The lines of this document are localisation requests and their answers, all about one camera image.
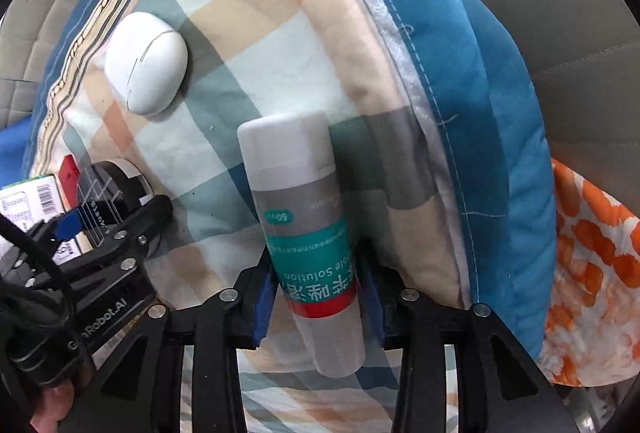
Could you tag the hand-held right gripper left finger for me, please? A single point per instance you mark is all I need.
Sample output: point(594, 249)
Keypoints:
point(261, 300)

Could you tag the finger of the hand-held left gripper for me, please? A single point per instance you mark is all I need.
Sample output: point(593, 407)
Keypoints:
point(135, 233)
point(66, 223)

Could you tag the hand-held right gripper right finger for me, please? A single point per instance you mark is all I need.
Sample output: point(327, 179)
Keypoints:
point(372, 300)

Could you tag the black round container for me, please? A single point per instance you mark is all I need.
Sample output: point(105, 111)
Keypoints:
point(117, 193)

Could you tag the white bottle with teal label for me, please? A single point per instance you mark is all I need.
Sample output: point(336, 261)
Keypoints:
point(300, 223)

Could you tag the person's left hand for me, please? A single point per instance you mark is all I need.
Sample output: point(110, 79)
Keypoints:
point(50, 408)

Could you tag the white box with barcode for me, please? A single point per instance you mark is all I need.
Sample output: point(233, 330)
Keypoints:
point(27, 203)

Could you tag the red packet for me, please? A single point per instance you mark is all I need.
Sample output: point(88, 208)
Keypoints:
point(68, 178)

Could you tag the wavy striped bed sheet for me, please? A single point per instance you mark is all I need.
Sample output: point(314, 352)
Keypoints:
point(320, 405)

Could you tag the white egg-shaped case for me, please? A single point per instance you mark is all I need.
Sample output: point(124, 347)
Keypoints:
point(146, 63)

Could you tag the beige quilted cushion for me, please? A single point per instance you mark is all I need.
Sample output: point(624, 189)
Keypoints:
point(35, 48)

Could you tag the orange and white patterned cloth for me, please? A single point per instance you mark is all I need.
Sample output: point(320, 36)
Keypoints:
point(595, 273)

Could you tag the plaid quilt with blue border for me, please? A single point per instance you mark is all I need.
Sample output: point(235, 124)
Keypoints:
point(310, 38)

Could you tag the grey upholstered seat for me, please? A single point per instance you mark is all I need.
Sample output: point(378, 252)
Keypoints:
point(565, 38)

